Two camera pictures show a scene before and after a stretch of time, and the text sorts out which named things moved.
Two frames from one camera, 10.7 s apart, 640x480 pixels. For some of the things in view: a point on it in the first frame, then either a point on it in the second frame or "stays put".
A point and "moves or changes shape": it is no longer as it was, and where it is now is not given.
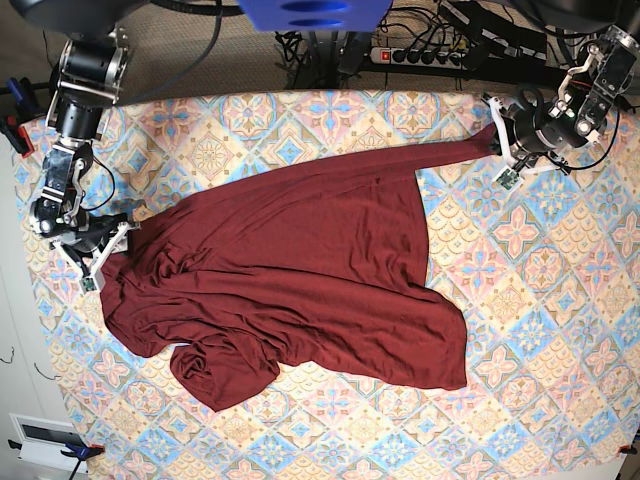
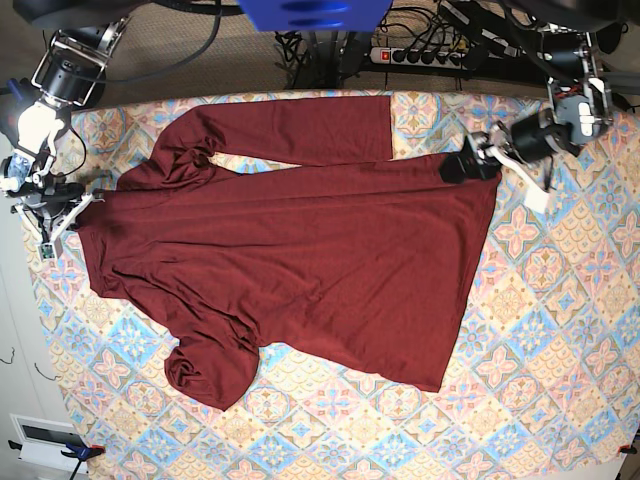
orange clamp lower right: x=628 y=449 stays put
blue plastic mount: x=315 y=16 stays put
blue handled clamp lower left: x=78 y=451 stays put
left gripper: x=90 y=250 → x=50 y=249
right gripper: x=530 y=141 → x=458 y=167
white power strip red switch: x=417 y=57 stays put
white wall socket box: x=42 y=440 stays put
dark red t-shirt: x=313 y=264 moves or changes shape
